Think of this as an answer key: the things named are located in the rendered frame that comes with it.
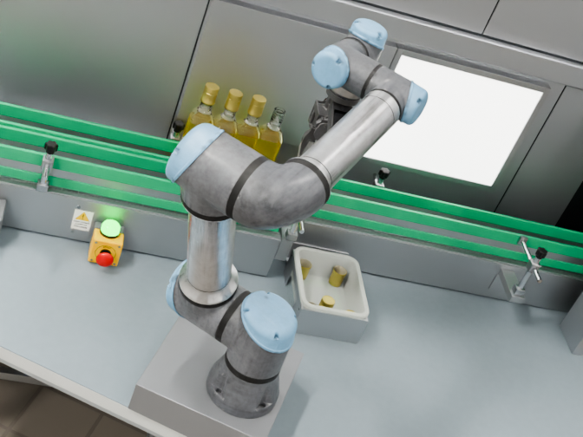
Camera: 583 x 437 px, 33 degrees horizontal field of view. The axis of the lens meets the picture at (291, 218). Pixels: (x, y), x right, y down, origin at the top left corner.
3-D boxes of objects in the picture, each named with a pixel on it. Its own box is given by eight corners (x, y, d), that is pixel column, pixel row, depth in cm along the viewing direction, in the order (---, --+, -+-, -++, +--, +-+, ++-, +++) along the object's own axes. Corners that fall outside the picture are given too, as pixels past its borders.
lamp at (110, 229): (119, 228, 232) (121, 218, 231) (118, 240, 229) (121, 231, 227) (100, 225, 231) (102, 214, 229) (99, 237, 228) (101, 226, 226)
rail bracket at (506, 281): (501, 287, 273) (539, 225, 260) (518, 329, 259) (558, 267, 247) (486, 283, 271) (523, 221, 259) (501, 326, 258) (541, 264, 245)
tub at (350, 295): (346, 282, 257) (357, 257, 252) (358, 343, 239) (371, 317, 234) (283, 269, 252) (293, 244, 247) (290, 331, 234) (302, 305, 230)
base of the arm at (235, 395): (270, 427, 198) (284, 395, 192) (199, 404, 197) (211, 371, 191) (282, 375, 210) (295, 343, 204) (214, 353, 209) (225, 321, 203)
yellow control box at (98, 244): (118, 249, 238) (124, 226, 234) (116, 270, 232) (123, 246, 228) (88, 244, 236) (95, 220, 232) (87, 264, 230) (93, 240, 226)
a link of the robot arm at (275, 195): (296, 220, 150) (439, 75, 182) (238, 185, 153) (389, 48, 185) (282, 268, 159) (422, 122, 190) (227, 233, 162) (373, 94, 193)
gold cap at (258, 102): (260, 111, 237) (266, 95, 235) (261, 119, 234) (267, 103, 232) (246, 107, 236) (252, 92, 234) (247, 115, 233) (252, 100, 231)
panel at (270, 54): (491, 185, 275) (547, 83, 255) (494, 192, 272) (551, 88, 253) (176, 112, 251) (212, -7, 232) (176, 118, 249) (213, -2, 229)
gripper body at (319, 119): (338, 129, 213) (358, 82, 206) (343, 152, 206) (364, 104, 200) (304, 121, 211) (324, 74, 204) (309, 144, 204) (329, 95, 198)
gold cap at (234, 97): (238, 105, 236) (243, 90, 233) (239, 114, 233) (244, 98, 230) (223, 102, 235) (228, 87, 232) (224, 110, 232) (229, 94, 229)
